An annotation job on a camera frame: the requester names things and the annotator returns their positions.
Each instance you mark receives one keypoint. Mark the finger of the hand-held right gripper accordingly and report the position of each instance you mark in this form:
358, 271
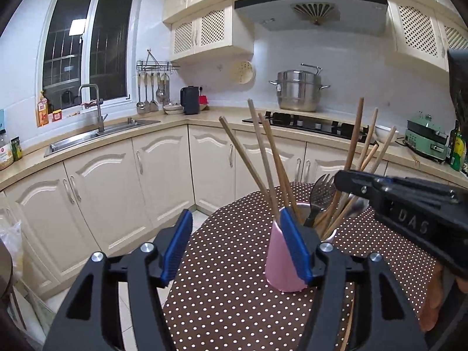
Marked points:
396, 180
356, 182

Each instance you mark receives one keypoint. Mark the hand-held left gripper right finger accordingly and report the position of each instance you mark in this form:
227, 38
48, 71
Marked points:
294, 248

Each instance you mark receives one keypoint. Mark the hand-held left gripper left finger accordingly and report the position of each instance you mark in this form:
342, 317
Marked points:
177, 248

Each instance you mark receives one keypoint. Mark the pink cup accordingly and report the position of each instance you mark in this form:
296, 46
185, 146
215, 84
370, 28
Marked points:
278, 263

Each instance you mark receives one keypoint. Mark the steel spoon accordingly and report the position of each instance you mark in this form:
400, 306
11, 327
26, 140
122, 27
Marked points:
356, 206

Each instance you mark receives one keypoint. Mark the person's right hand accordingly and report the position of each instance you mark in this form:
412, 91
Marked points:
435, 292

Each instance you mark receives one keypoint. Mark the white bowl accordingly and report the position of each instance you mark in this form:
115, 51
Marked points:
384, 133

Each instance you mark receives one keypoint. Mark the green countertop appliance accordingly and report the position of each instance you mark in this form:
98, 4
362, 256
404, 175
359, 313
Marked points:
426, 139

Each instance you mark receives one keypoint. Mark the brown polka dot tablecloth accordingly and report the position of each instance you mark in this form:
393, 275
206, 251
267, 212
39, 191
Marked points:
226, 281

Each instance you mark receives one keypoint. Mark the black gas hob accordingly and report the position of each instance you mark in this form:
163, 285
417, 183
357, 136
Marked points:
310, 122

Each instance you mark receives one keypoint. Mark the cream base cabinets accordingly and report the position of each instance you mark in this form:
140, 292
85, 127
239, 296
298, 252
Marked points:
109, 190

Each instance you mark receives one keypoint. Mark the steel steamer pot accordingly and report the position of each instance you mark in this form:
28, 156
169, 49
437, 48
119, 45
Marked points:
296, 91

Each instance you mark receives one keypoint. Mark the beige kitchen countertop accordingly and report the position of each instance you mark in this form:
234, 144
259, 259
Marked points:
204, 117

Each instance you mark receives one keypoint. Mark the small bowl stack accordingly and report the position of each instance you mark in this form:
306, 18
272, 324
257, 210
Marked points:
173, 109

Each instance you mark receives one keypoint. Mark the steel kitchen sink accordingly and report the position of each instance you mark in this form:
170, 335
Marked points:
91, 135

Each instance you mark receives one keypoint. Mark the hanging steel kitchen utensil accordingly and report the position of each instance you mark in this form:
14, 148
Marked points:
154, 105
166, 97
146, 106
161, 95
140, 106

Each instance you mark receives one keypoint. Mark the red box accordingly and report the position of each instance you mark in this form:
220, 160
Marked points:
203, 103

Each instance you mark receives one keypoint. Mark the black electric kettle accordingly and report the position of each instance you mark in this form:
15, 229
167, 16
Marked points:
190, 100

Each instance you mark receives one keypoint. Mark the steel kitchen faucet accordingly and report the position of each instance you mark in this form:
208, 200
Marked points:
99, 117

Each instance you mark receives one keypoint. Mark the clear plastic bag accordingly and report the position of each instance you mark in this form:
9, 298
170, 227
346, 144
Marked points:
11, 234

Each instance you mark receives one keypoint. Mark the small red yellow container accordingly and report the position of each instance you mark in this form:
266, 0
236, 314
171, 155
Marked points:
57, 116

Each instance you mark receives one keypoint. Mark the steel range hood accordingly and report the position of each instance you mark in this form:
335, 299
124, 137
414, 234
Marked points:
310, 7

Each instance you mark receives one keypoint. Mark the small green jar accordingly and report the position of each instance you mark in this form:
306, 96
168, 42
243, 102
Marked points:
16, 150

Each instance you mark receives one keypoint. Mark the orange dish soap bottle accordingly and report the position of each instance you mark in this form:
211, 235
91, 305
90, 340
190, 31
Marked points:
42, 111

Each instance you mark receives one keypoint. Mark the clear grain jar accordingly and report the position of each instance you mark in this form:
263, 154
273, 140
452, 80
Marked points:
5, 153

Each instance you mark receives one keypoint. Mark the kitchen window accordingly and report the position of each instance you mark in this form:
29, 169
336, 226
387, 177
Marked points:
109, 40

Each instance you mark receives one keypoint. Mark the cream lattice wall cabinet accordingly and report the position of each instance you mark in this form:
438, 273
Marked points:
212, 29
416, 29

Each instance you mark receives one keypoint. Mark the round pale yellow wall plate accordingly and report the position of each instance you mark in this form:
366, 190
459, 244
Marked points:
242, 72

